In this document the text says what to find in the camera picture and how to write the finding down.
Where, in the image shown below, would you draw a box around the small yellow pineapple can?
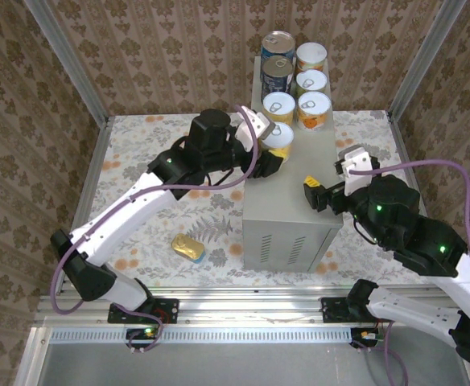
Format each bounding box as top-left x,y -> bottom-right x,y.
262,91 -> 297,125
260,121 -> 295,162

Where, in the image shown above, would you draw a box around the small orange fruit label can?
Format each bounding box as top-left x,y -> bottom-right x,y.
296,91 -> 332,131

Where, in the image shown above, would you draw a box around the tall dark navy can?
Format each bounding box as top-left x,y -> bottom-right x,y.
259,55 -> 295,97

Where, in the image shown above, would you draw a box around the small green label can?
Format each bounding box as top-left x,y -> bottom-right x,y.
295,68 -> 328,97

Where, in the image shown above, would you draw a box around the tall blue food can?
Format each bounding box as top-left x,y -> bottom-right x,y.
260,31 -> 296,61

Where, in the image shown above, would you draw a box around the orange can with white lid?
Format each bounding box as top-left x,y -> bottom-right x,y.
295,42 -> 328,74

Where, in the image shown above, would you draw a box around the grey metal cabinet counter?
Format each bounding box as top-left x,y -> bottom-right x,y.
242,55 -> 344,273

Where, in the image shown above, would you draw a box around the floral tablecloth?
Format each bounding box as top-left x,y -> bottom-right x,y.
72,112 -> 447,289

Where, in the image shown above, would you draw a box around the gold rectangular sardine tin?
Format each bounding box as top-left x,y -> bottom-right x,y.
171,234 -> 207,265

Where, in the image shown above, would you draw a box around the small electronics board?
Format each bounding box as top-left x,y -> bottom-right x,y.
349,327 -> 383,349
126,327 -> 159,349

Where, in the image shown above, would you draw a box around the grey metal lower shelf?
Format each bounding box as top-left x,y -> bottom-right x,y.
15,325 -> 470,386

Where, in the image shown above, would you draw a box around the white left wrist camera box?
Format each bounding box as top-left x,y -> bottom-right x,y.
234,110 -> 277,142

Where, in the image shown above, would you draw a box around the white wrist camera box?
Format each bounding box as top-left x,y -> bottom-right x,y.
234,110 -> 277,142
333,146 -> 381,197

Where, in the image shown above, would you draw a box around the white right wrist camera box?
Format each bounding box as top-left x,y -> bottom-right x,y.
333,146 -> 381,197

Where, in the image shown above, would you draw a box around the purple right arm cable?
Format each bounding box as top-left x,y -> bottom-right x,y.
347,159 -> 470,386

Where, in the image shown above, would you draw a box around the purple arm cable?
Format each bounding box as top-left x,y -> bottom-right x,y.
50,104 -> 259,355
347,159 -> 470,386

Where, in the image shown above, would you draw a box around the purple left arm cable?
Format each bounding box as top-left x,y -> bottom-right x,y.
50,104 -> 259,355

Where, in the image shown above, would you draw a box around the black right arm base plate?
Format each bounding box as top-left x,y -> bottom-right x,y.
320,297 -> 396,324

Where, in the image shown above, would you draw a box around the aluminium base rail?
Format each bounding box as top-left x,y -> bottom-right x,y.
33,287 -> 470,326

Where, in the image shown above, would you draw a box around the aluminium frame post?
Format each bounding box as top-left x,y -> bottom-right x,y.
387,0 -> 468,120
23,0 -> 109,125

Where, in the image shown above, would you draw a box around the slotted grey cable duct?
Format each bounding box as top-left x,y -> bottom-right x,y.
49,327 -> 381,345

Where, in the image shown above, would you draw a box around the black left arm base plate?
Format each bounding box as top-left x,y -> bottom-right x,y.
107,298 -> 179,325

